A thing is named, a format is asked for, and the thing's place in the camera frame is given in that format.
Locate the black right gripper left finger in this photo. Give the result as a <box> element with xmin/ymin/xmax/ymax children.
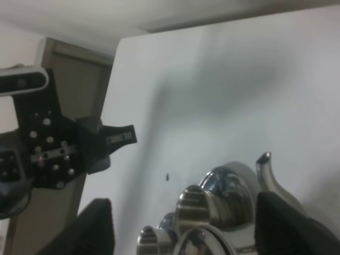
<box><xmin>38</xmin><ymin>198</ymin><xmax>115</xmax><ymax>255</ymax></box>

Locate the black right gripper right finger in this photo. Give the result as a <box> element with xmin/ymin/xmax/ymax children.
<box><xmin>254</xmin><ymin>192</ymin><xmax>339</xmax><ymax>254</ymax></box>

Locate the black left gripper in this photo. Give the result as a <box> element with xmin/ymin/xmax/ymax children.
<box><xmin>13</xmin><ymin>69</ymin><xmax>137</xmax><ymax>189</ymax></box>

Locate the stainless steel teapot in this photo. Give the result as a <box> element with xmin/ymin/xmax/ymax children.
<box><xmin>198</xmin><ymin>152</ymin><xmax>307</xmax><ymax>229</ymax></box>

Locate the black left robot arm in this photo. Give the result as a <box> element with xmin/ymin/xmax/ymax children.
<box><xmin>1</xmin><ymin>65</ymin><xmax>137</xmax><ymax>219</ymax></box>

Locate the near stainless steel teacup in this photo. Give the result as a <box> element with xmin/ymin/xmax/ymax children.
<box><xmin>137</xmin><ymin>225</ymin><xmax>256</xmax><ymax>255</ymax></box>

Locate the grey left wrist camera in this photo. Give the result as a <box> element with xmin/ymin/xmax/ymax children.
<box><xmin>1</xmin><ymin>65</ymin><xmax>49</xmax><ymax>97</ymax></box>

